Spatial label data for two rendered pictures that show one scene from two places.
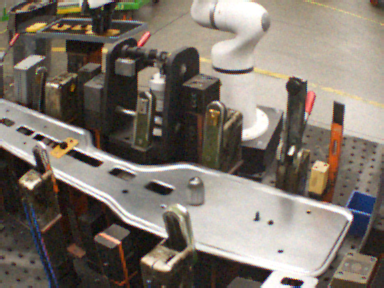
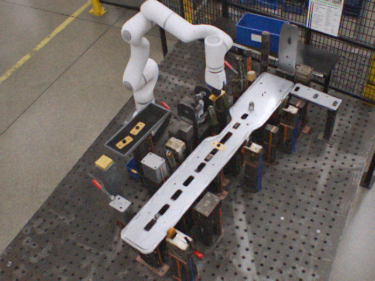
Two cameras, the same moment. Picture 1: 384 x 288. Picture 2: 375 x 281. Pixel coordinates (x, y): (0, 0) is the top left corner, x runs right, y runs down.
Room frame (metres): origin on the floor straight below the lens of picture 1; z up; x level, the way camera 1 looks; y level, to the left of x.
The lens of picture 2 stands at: (0.96, 1.90, 2.82)
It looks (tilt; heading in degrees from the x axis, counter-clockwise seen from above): 48 degrees down; 279
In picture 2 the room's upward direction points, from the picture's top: 6 degrees counter-clockwise
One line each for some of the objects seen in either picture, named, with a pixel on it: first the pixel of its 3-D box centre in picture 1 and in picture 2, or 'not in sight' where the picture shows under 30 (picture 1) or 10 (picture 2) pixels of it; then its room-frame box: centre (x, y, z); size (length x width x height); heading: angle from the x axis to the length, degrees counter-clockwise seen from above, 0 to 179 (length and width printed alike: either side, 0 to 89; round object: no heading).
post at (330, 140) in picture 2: not in sight; (330, 122); (0.43, -0.05, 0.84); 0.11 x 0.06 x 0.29; 149
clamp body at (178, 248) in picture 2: not in sight; (183, 258); (1.22, 0.88, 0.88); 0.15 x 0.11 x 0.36; 149
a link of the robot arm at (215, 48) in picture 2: not in sight; (214, 50); (1.08, 0.19, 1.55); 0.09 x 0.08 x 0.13; 58
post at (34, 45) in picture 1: (36, 86); (113, 190); (1.62, 0.53, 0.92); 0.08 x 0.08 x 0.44; 59
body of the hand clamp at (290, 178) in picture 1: (284, 221); (238, 100); (0.98, -0.20, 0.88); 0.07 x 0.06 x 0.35; 149
